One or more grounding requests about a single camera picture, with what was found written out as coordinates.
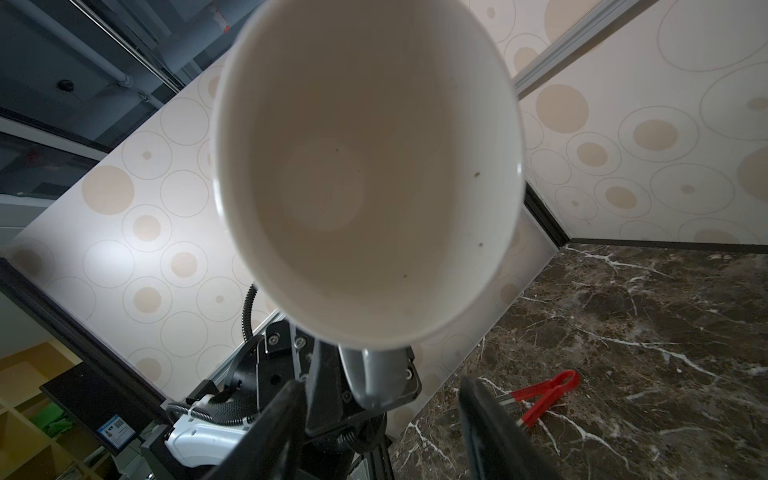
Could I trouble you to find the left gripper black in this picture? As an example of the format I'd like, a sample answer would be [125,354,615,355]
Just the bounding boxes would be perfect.
[239,317,422,468]

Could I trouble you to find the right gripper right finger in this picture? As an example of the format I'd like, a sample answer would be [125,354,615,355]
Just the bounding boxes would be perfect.
[458,376,560,479]

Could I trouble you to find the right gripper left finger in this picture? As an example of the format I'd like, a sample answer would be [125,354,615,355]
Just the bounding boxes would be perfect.
[204,380,306,479]

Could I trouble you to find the grey mug white interior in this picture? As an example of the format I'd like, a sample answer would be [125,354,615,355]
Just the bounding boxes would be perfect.
[211,1,525,409]

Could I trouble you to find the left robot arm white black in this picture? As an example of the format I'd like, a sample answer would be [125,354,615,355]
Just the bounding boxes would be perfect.
[142,287,422,479]

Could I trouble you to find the left aluminium crossbar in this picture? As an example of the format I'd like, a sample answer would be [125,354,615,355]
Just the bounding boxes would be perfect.
[513,0,657,100]

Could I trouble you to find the red handled metal tongs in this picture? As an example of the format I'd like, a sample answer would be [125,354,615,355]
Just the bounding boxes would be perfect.
[496,370,581,431]

